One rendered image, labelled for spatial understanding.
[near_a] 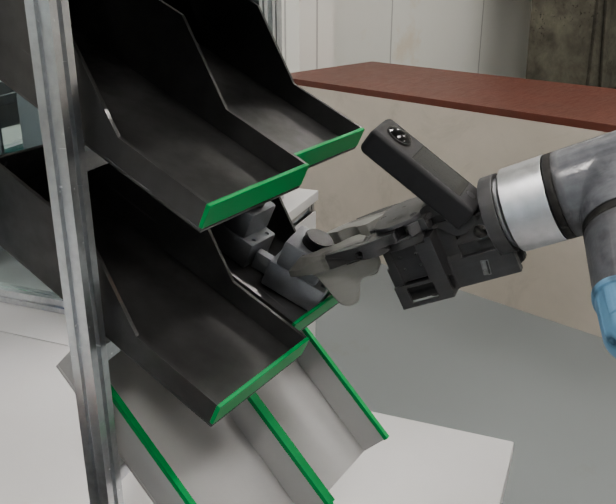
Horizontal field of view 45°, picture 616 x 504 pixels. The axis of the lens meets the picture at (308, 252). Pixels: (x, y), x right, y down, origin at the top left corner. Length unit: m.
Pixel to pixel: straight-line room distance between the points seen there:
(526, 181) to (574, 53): 5.33
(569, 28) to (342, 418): 5.23
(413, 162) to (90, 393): 0.33
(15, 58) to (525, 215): 0.42
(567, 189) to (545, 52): 5.47
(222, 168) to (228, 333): 0.16
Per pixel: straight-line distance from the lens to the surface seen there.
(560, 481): 2.58
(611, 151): 0.63
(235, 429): 0.78
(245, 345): 0.67
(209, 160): 0.61
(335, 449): 0.88
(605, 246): 0.59
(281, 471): 0.77
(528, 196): 0.63
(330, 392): 0.89
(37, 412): 1.28
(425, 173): 0.65
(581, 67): 5.93
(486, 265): 0.68
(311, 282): 0.73
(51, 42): 0.55
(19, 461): 1.18
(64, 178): 0.56
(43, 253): 0.66
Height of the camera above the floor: 1.52
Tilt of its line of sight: 21 degrees down
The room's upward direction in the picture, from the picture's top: straight up
